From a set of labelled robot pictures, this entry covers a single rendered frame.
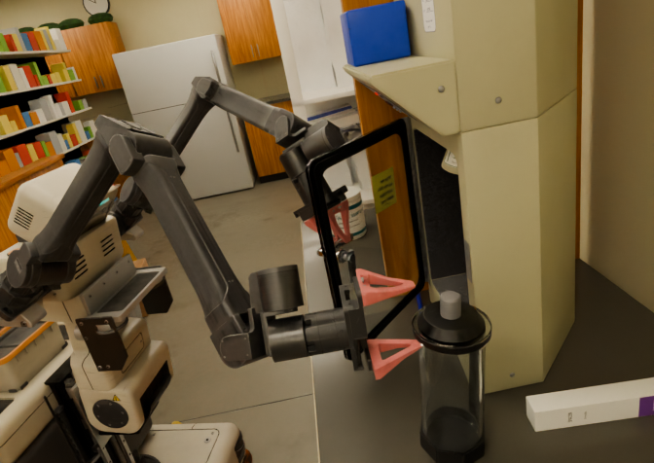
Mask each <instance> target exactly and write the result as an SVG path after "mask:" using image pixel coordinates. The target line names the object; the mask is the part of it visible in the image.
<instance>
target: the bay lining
mask: <svg viewBox="0 0 654 463"><path fill-rule="evenodd" d="M414 139H415V147H416V155H417V164H418V179H419V187H420V195H421V204H422V212H423V220H424V228H425V236H426V245H427V253H428V261H429V269H430V276H431V279H432V280H433V279H438V278H443V277H448V276H453V275H458V274H462V273H466V263H465V251H464V240H463V239H464V237H463V226H462V215H461V204H460V192H459V182H458V175H457V174H453V173H450V172H448V171H446V170H445V169H444V168H443V167H442V161H443V158H444V155H445V154H446V151H447V149H446V148H444V147H443V146H441V145H440V144H438V143H437V142H435V141H434V140H432V139H431V138H429V137H428V136H426V135H425V134H423V133H422V132H420V131H419V130H417V129H416V130H414Z"/></svg>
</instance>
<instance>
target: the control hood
mask: <svg viewBox="0 0 654 463"><path fill-rule="evenodd" d="M343 69H344V70H345V72H346V73H347V74H349V75H350V76H351V77H353V78H354V79H355V80H357V81H358V82H360V83H362V84H364V85H366V86H368V87H370V88H371V89H374V90H376V91H377V92H379V93H380V94H381V95H383V96H384V97H386V98H387V99H388V100H390V101H391V102H393V103H394V104H395V105H397V106H398V107H399V108H401V109H402V110H404V111H405V112H406V113H408V114H409V115H410V116H412V117H413V118H415V119H416V120H417V121H419V122H420V123H422V124H423V125H426V126H427V127H429V128H431V129H432V130H434V131H436V132H437V133H439V134H441V135H445V136H447V135H452V134H457V133H458V132H459V131H460V124H459V113H458V101H457V89H456V76H455V65H454V61H453V60H452V59H447V58H438V57H428V56H418V55H410V56H407V57H402V58H397V59H392V60H388V61H383V62H378V63H373V64H368V65H363V66H358V67H355V66H352V65H349V64H346V65H345V66H344V67H343Z"/></svg>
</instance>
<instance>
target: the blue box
mask: <svg viewBox="0 0 654 463"><path fill-rule="evenodd" d="M340 18H341V25H342V32H343V36H344V42H345V53H346V59H347V64H349V65H352V66H355V67H358V66H363V65H368V64H373V63H378V62H383V61H388V60H392V59H397V58H402V57H407V56H410V55H411V48H410V39H409V30H408V22H407V14H406V5H405V1H404V0H399V1H394V2H389V3H384V4H379V5H375V6H370V7H365V8H360V9H355V10H350V11H347V12H345V13H343V14H341V15H340Z"/></svg>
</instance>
